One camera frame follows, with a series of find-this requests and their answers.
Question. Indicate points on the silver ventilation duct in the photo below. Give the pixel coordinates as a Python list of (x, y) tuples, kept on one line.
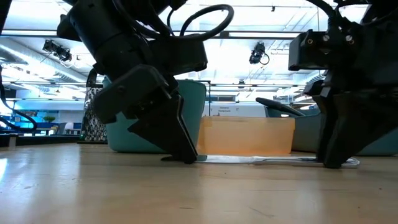
[(37, 67)]

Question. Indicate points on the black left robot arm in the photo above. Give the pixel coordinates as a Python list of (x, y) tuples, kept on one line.
[(102, 34)]

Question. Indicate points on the black ceiling camera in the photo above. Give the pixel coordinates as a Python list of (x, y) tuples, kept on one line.
[(59, 51), (257, 53)]

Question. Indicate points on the light teal plastic bin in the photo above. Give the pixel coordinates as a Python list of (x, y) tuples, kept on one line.
[(196, 102)]

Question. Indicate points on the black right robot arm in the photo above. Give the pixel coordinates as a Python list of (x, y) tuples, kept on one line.
[(385, 4)]

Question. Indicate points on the orange translucent plastic bin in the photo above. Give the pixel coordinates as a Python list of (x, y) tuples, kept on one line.
[(245, 137)]

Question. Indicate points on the thin black metal stand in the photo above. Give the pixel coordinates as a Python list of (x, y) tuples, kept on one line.
[(210, 99)]

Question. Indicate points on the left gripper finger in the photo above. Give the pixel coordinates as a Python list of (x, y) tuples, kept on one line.
[(188, 146), (164, 133)]

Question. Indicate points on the black overhead rig beam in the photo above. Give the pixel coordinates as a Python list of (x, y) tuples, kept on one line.
[(264, 34)]

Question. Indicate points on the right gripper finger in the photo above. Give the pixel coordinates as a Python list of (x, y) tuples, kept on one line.
[(325, 124), (357, 124)]

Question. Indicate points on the silver butter knife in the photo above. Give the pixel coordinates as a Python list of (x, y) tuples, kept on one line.
[(280, 160)]

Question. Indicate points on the dark blue-green plastic bin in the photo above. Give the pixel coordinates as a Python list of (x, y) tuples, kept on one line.
[(306, 137)]

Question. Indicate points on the white sign board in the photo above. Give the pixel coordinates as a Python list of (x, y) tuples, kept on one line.
[(228, 109)]

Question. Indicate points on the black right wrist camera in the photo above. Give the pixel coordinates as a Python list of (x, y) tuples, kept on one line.
[(323, 53)]

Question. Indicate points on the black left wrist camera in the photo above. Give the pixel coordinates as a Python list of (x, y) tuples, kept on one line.
[(183, 56)]

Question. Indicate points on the small green plant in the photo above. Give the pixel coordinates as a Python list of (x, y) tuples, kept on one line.
[(49, 118)]

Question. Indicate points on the black aluminium table frame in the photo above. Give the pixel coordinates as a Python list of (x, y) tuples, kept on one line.
[(46, 140)]

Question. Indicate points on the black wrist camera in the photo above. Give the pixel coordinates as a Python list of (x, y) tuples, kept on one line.
[(183, 56), (323, 53)]

